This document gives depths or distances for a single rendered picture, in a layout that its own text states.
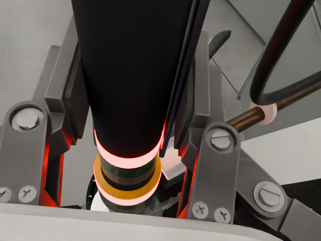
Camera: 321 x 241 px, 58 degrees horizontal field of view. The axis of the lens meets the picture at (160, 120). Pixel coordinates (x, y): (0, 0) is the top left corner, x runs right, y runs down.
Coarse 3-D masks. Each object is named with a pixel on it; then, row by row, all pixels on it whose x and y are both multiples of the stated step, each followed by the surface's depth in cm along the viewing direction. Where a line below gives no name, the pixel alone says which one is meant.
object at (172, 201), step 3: (180, 192) 52; (180, 195) 52; (171, 198) 51; (174, 198) 51; (177, 198) 50; (168, 201) 50; (171, 201) 50; (174, 201) 50; (177, 201) 49; (168, 204) 49; (171, 204) 49; (162, 207) 48; (165, 207) 48; (168, 207) 48; (162, 210) 47
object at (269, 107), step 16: (304, 0) 13; (288, 16) 14; (304, 16) 14; (288, 32) 15; (272, 48) 16; (272, 64) 17; (256, 80) 19; (304, 80) 26; (320, 80) 27; (256, 96) 20; (272, 96) 24; (288, 96) 25; (272, 112) 25
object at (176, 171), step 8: (168, 144) 23; (176, 168) 22; (184, 168) 22; (160, 176) 22; (168, 176) 21; (176, 176) 22; (160, 184) 23; (168, 184) 22; (176, 184) 23; (160, 192) 23; (168, 192) 23; (176, 192) 24; (96, 200) 28; (152, 200) 26; (160, 200) 23; (168, 200) 28; (96, 208) 28; (104, 208) 28; (152, 208) 27; (160, 208) 29; (160, 216) 28
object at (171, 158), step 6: (168, 150) 22; (174, 150) 22; (168, 156) 22; (174, 156) 22; (180, 156) 22; (162, 162) 22; (168, 162) 22; (174, 162) 22; (180, 162) 22; (168, 168) 22
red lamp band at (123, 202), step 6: (156, 186) 19; (102, 192) 18; (150, 192) 18; (108, 198) 18; (114, 198) 18; (138, 198) 18; (144, 198) 18; (120, 204) 18; (126, 204) 18; (132, 204) 19
